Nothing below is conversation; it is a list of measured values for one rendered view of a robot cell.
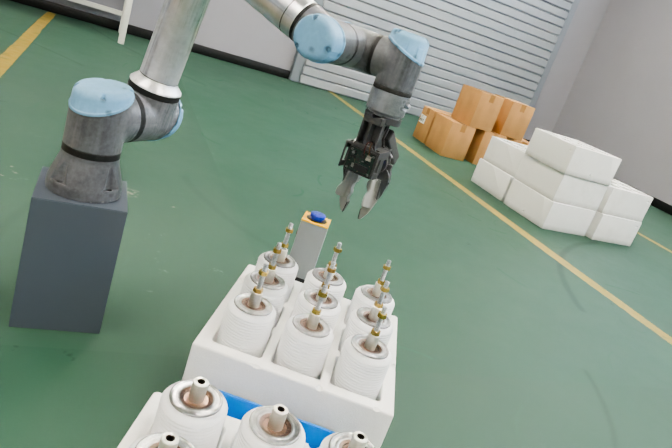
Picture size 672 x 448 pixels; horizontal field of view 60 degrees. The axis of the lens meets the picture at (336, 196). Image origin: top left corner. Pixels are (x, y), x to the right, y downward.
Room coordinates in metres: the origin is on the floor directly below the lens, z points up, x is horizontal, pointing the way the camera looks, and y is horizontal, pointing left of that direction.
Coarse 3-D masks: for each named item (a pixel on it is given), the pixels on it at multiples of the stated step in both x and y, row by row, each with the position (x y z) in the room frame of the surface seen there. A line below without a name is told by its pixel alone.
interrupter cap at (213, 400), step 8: (176, 384) 0.70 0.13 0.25; (184, 384) 0.71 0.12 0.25; (176, 392) 0.69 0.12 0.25; (184, 392) 0.69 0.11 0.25; (208, 392) 0.71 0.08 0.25; (216, 392) 0.71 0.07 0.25; (176, 400) 0.67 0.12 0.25; (184, 400) 0.68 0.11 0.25; (208, 400) 0.69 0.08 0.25; (216, 400) 0.70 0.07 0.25; (176, 408) 0.66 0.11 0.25; (184, 408) 0.66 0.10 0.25; (192, 408) 0.66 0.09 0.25; (200, 408) 0.67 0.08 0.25; (208, 408) 0.67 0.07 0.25; (216, 408) 0.68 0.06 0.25; (192, 416) 0.65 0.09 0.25; (200, 416) 0.66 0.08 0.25; (208, 416) 0.66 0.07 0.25
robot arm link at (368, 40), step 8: (352, 24) 1.13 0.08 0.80; (360, 32) 1.07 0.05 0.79; (368, 32) 1.10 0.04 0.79; (360, 40) 1.05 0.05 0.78; (368, 40) 1.08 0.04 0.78; (376, 40) 1.08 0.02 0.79; (360, 48) 1.06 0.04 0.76; (368, 48) 1.08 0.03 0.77; (360, 56) 1.07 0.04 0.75; (368, 56) 1.07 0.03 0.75; (344, 64) 1.05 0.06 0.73; (352, 64) 1.08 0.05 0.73; (360, 64) 1.09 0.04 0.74; (368, 64) 1.08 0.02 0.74; (368, 72) 1.09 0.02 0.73
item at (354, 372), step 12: (348, 348) 0.96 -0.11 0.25; (348, 360) 0.95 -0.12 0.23; (360, 360) 0.94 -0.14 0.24; (372, 360) 0.94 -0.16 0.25; (384, 360) 0.96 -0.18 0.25; (336, 372) 0.97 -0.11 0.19; (348, 372) 0.95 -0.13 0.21; (360, 372) 0.94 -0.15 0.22; (372, 372) 0.94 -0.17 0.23; (384, 372) 0.96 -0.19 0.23; (336, 384) 0.96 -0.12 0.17; (348, 384) 0.94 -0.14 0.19; (360, 384) 0.94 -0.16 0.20; (372, 384) 0.94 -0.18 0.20; (372, 396) 0.95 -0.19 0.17
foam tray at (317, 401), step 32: (192, 352) 0.92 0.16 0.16; (224, 352) 0.92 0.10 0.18; (224, 384) 0.91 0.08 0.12; (256, 384) 0.91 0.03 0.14; (288, 384) 0.91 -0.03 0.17; (320, 384) 0.92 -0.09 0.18; (384, 384) 0.99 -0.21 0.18; (320, 416) 0.91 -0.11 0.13; (352, 416) 0.91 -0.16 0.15; (384, 416) 0.91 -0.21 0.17
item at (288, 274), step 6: (258, 258) 1.22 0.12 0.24; (258, 264) 1.20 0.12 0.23; (276, 270) 1.18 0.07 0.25; (282, 270) 1.19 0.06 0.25; (288, 270) 1.19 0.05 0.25; (294, 270) 1.21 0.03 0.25; (282, 276) 1.18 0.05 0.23; (288, 276) 1.19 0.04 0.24; (294, 276) 1.21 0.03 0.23; (288, 282) 1.20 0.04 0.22; (288, 288) 1.20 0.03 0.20; (288, 294) 1.21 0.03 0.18
